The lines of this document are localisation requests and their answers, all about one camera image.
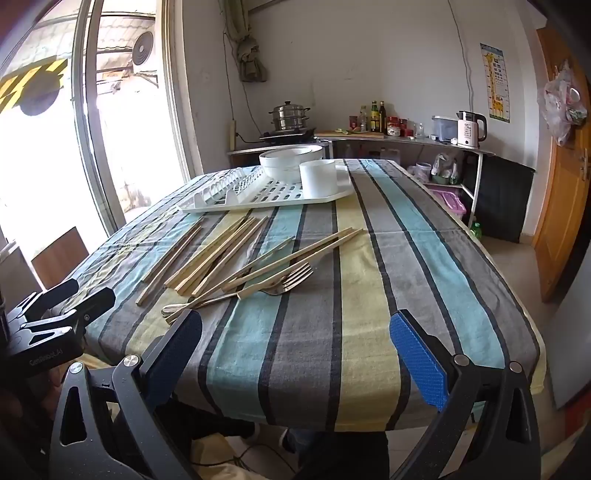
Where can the white wrapped pipe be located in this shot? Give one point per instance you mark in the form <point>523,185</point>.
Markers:
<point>235,23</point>

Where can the brown wooden board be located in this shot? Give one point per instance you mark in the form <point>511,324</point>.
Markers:
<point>60,258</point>

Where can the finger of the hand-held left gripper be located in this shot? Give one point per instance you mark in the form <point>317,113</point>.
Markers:
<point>87,307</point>
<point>53,295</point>

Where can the giraffe wall poster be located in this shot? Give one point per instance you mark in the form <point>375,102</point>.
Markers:
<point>496,83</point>

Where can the metal fork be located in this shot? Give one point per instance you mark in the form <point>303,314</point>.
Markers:
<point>272,290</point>
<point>295,277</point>

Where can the white mug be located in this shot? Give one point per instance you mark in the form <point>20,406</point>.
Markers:
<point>424,171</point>

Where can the sliding glass door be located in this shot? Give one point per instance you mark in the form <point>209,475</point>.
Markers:
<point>83,115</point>

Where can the bunch of wooden chopsticks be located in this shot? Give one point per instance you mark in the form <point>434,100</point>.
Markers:
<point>217,256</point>

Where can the small red jar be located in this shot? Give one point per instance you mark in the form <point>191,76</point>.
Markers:
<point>404,129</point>

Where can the person's leg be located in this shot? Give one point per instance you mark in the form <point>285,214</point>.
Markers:
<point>341,457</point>

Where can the stainless steel steamer pot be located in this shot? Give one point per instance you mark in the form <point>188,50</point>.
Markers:
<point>288,117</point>

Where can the white cup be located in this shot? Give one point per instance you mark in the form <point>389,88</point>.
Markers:
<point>318,182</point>

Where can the wooden door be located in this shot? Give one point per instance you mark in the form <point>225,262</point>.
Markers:
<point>563,207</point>

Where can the white plastic dish rack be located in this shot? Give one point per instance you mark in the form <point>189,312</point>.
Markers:
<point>277,194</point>

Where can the white electric kettle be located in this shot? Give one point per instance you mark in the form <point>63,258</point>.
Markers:
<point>470,134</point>

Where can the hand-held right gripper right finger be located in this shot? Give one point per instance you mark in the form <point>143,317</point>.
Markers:
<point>418,355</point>

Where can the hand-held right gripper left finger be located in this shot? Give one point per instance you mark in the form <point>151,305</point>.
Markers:
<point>178,355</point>

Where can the dark glass bottle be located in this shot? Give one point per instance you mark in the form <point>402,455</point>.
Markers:
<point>383,121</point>

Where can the grey hanging cloth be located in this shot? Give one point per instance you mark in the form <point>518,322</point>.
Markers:
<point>251,64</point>

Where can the white plastic bag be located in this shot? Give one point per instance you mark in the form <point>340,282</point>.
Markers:
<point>443,166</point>

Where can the hanging plastic bags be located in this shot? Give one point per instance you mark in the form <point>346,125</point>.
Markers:
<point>561,106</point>

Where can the pink lid storage box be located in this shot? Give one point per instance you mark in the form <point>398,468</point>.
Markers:
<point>448,201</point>

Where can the metal kitchen shelf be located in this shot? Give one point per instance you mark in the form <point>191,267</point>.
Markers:
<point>482,151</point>

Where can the small clear bottle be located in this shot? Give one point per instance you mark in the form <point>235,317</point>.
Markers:
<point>363,122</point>

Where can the white power strip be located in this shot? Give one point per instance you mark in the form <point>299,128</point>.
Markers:
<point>232,136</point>

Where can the black cooktop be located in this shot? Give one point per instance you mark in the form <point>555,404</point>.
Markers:
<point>286,135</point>

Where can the green plastic bowl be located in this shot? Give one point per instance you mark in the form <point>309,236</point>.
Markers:
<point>448,181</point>

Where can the white plastic jug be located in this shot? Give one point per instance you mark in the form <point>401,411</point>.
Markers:
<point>390,154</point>

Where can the wooden cutting board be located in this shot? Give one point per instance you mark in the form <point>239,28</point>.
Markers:
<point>351,134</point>

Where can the striped tablecloth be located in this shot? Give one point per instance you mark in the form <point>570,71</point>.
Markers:
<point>369,300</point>

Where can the yellow green oil bottle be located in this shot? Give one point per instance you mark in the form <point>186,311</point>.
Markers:
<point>374,121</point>

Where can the translucent plastic container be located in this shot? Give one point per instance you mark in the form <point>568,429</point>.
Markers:
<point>445,131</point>

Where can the black board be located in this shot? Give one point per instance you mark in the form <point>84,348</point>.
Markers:
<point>501,198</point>

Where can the red lid jar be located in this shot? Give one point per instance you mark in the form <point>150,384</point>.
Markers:
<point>393,129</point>

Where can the yellow black striped sign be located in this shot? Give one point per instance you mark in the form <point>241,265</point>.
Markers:
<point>27,81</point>

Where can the green plastic bottle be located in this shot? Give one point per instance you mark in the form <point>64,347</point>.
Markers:
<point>476,231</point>

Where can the outdoor air conditioner unit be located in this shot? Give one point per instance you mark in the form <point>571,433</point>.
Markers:
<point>143,48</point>

